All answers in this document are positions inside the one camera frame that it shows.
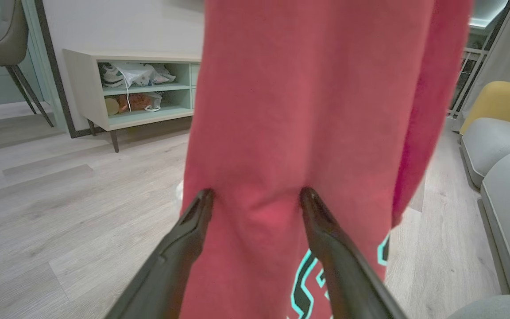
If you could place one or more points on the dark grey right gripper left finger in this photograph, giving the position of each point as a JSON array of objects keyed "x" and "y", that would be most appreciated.
[{"x": 171, "y": 266}]

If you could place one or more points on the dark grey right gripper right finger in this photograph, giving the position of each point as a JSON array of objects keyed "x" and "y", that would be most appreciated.
[{"x": 348, "y": 274}]

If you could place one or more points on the red sweatshirt with teal print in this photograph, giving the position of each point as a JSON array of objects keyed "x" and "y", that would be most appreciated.
[{"x": 281, "y": 110}]

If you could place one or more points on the small white plastic bag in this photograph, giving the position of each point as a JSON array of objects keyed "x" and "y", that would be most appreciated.
[{"x": 154, "y": 101}]

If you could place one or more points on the orange bag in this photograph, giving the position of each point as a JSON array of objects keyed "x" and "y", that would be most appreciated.
[{"x": 133, "y": 103}]

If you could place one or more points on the round beige object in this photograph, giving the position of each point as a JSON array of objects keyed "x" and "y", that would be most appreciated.
[{"x": 111, "y": 106}]

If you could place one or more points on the grey and yellow sofa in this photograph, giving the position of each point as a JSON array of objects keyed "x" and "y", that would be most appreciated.
[{"x": 503, "y": 186}]

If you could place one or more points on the beige and green shelf cabinet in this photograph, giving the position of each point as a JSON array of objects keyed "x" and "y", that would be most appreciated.
[{"x": 86, "y": 88}]

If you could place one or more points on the white shelf rack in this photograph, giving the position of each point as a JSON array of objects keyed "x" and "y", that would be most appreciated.
[{"x": 467, "y": 75}]

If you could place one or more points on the dark door frame strip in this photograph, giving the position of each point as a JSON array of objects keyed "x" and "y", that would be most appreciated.
[{"x": 53, "y": 66}]

